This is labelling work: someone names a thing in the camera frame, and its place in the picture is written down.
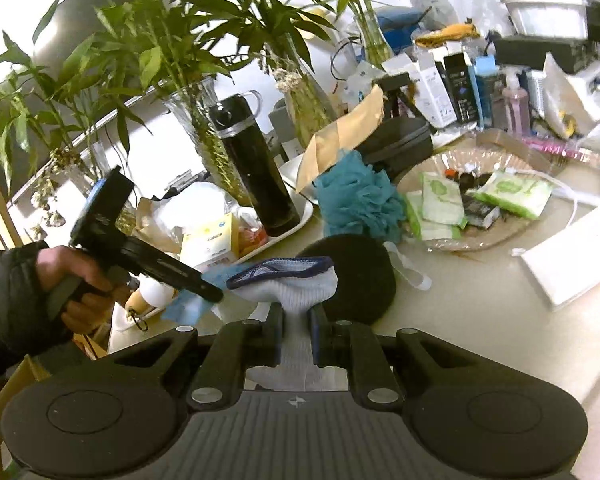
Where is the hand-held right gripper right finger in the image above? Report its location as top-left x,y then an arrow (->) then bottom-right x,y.
307,304 -> 496,410

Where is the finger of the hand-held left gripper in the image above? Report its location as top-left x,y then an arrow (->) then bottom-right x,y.
122,236 -> 226,304

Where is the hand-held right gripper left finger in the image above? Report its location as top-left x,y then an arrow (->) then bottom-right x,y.
95,304 -> 286,410

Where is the white sock with blue cuff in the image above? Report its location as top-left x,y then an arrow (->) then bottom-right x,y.
212,256 -> 353,392

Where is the black soft hat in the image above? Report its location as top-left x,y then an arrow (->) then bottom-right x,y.
297,234 -> 397,327

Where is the teal mesh bath loofah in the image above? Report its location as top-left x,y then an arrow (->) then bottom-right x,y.
312,150 -> 407,244

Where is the person's left forearm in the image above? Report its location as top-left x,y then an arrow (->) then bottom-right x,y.
0,241 -> 77,377

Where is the person's left hand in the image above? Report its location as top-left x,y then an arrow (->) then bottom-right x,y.
35,245 -> 132,337

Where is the yellow white small box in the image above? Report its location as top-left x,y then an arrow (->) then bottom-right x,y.
180,212 -> 241,269

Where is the white plastic bag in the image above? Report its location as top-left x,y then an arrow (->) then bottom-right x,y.
140,182 -> 237,257

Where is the red packet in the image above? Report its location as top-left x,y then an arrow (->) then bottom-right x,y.
240,225 -> 269,252

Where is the bamboo in vase with dried flowers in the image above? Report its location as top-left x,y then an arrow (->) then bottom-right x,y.
0,30 -> 137,242

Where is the white plastic tray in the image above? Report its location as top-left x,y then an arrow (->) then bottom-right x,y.
107,195 -> 315,347

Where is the white ribbon loop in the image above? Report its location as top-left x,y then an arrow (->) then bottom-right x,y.
384,242 -> 434,292

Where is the bamboo in ribbed glass vase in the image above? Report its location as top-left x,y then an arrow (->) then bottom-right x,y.
32,0 -> 253,207

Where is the black thermos bottle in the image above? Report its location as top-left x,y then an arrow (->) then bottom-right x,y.
207,91 -> 301,239

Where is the green wet wipes packet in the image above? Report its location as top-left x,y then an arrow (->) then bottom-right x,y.
421,172 -> 469,229
405,195 -> 462,242
475,170 -> 554,221

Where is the plate with green packets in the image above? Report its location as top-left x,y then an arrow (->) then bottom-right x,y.
395,147 -> 567,254

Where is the brown paper envelope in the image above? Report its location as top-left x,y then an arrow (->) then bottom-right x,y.
296,85 -> 385,194

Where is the black small packet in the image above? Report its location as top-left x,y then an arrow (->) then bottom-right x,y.
462,195 -> 502,231

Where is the dark hard-shell case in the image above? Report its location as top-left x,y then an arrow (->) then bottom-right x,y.
355,116 -> 434,182

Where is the bamboo in narrow glass vase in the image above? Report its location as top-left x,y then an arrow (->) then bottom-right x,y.
190,0 -> 333,147

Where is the small black tripod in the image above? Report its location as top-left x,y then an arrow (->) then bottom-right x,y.
375,74 -> 431,127

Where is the white carton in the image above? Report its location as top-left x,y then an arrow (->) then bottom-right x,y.
382,50 -> 459,129

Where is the white flat box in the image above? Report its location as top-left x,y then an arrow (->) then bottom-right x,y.
520,205 -> 600,312

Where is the black carton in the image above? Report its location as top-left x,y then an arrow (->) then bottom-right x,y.
442,52 -> 481,124

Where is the blue carton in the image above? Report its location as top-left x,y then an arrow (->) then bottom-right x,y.
472,55 -> 504,129

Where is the bamboo in slim glass vase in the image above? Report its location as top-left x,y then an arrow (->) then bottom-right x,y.
300,0 -> 401,69

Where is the pink soap pump bottle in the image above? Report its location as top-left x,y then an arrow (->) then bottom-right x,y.
500,72 -> 532,134

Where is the pink packaged item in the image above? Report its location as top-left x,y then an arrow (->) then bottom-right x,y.
525,137 -> 600,169

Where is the blue pouch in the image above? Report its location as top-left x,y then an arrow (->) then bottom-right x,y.
380,7 -> 422,47

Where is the orange snack packet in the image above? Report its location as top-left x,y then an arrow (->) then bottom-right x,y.
414,22 -> 481,49

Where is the white paper bag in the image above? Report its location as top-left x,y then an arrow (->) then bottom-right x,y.
542,52 -> 600,139

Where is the black flat box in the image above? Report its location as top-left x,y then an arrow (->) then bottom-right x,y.
492,35 -> 589,69

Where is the white foil-lidded tub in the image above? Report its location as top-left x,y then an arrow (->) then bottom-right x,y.
500,0 -> 589,42

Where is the wooden figurine keychain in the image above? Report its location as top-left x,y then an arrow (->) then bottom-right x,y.
125,287 -> 154,334

